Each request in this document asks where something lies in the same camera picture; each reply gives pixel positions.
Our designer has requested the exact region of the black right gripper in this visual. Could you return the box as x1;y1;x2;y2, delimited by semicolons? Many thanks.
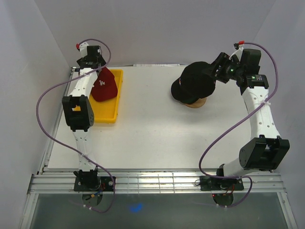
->
201;52;244;84

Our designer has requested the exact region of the red baseball cap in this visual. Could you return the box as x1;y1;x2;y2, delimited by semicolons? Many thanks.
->
91;68;118;102

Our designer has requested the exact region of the black NY baseball cap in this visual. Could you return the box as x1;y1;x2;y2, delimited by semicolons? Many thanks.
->
171;62;216;101

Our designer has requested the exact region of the dark green baseball cap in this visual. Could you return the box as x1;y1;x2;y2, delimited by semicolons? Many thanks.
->
178;96;199;104

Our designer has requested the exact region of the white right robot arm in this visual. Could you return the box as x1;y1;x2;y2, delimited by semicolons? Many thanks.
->
206;48;290;189

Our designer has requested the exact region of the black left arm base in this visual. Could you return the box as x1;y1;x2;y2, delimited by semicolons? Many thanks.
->
73;177;114;192

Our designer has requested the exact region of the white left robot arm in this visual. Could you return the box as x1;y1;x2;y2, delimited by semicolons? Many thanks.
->
62;42;106;191

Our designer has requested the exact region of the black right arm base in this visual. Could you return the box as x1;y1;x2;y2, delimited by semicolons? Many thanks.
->
194;176;244;191

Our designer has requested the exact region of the wooden hat stand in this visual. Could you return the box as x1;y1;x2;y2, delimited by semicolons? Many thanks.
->
184;98;207;108

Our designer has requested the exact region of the yellow plastic tray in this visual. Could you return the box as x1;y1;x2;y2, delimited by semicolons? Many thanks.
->
72;69;124;124

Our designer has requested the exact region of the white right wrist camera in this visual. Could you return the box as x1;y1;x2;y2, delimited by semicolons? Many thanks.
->
229;41;245;61

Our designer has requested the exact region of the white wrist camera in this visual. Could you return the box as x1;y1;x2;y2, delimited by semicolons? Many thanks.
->
76;42;89;57
229;41;245;61

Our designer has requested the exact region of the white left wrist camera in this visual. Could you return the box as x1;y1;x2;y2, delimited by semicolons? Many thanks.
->
76;42;89;57

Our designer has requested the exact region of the aluminium mounting rail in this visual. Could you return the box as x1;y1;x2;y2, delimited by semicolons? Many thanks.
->
28;170;286;194

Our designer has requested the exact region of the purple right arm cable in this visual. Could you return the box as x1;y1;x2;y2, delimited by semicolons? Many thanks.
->
198;42;279;208

